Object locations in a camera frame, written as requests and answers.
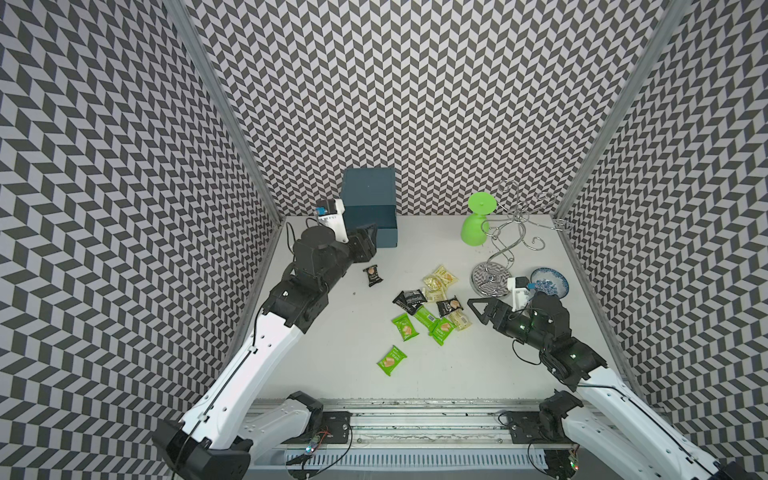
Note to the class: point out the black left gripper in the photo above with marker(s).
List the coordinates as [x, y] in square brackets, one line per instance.
[362, 246]

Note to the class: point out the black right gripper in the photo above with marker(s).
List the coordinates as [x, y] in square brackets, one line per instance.
[497, 306]

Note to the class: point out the dark teal drawer box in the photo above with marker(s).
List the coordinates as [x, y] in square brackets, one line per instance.
[369, 196]

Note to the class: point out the green cookie packet long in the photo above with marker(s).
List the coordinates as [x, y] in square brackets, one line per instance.
[425, 317]

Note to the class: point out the green cookie packet front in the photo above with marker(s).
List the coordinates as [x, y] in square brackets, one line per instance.
[391, 360]

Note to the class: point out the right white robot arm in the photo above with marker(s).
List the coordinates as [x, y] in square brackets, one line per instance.
[596, 409]

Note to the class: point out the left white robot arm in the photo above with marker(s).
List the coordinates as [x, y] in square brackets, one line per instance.
[210, 441]

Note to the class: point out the pale yellow cookie packet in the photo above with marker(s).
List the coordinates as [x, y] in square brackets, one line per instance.
[460, 320]

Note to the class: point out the lone black cookie packet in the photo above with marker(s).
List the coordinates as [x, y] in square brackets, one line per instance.
[373, 276]

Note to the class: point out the black cookie packet centre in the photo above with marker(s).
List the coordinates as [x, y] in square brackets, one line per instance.
[448, 306]

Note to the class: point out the yellow cookie packet top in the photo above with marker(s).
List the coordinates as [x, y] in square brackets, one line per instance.
[441, 278]

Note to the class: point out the yellow cookie packet middle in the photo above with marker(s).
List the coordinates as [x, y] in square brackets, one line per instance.
[432, 295]

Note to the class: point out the blue floral ceramic bowl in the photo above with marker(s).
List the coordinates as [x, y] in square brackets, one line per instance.
[550, 282]

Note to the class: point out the black cookie packet barcode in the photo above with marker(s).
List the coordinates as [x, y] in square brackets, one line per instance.
[410, 300]

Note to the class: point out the green plastic goblet cup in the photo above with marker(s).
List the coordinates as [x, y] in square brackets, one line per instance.
[474, 230]

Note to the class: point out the chrome wire hook stand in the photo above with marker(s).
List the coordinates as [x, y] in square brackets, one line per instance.
[490, 277]

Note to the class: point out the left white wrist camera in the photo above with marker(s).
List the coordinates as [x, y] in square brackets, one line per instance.
[330, 214]

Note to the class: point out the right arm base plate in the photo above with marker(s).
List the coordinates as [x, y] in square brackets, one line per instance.
[532, 427]

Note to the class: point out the aluminium front rail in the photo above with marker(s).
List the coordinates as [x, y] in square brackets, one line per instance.
[409, 426]

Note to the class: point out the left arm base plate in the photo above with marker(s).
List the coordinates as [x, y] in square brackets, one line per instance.
[332, 427]

